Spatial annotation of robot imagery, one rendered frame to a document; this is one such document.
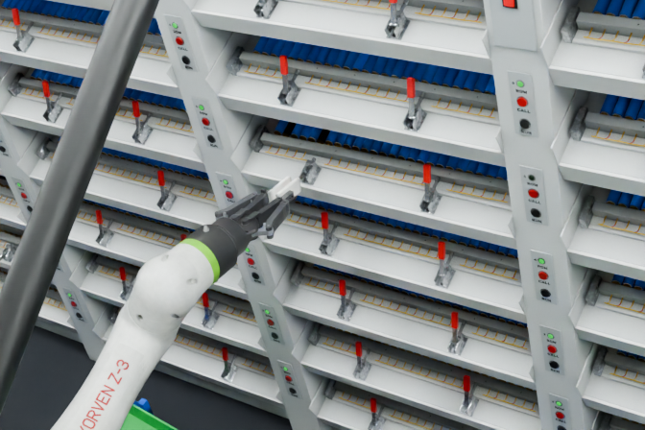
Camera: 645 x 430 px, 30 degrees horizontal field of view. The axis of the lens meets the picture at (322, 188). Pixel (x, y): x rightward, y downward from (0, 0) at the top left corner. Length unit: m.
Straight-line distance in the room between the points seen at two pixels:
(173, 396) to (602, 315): 1.40
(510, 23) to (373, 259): 0.74
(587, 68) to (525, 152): 0.21
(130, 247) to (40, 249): 2.24
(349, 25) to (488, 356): 0.77
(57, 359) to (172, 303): 1.52
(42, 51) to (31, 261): 1.96
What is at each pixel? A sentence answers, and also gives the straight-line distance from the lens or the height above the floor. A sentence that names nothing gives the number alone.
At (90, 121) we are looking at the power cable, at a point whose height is 1.92.
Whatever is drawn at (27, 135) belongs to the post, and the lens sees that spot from 2.96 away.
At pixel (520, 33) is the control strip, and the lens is 1.84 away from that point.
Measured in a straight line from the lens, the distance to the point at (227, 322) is 2.92.
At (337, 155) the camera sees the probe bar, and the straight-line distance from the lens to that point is 2.32.
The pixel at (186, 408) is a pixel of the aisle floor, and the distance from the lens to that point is 3.22.
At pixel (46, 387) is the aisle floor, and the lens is 3.44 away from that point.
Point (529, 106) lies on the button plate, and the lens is 1.92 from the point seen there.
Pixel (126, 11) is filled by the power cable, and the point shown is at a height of 1.96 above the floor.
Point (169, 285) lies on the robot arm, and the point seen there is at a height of 1.01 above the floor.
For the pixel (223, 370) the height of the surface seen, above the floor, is 0.15.
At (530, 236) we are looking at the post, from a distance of 2.11.
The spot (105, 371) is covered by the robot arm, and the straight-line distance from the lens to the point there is 2.05.
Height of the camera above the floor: 2.29
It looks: 38 degrees down
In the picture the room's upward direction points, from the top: 15 degrees counter-clockwise
